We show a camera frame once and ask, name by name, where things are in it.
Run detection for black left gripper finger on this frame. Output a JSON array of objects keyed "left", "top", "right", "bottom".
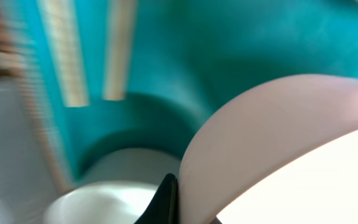
[{"left": 135, "top": 174, "right": 178, "bottom": 224}]

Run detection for grey bowl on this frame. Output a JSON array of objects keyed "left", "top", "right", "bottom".
[{"left": 43, "top": 148, "right": 181, "bottom": 224}]

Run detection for pink bowl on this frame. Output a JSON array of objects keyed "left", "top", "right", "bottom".
[{"left": 179, "top": 74, "right": 358, "bottom": 224}]

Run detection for grey dishwasher rack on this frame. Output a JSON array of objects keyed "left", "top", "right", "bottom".
[{"left": 0, "top": 78, "right": 58, "bottom": 224}]

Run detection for teal serving tray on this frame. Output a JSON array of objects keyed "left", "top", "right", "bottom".
[{"left": 15, "top": 0, "right": 358, "bottom": 182}]

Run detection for right wooden chopstick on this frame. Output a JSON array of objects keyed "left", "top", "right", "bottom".
[{"left": 103, "top": 0, "right": 138, "bottom": 101}]

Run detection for wooden chopstick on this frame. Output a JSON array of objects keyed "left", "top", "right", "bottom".
[
  {"left": 103, "top": 0, "right": 138, "bottom": 101},
  {"left": 37, "top": 0, "right": 90, "bottom": 107}
]

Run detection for left wooden chopstick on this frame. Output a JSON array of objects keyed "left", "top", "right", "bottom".
[{"left": 37, "top": 0, "right": 90, "bottom": 107}]

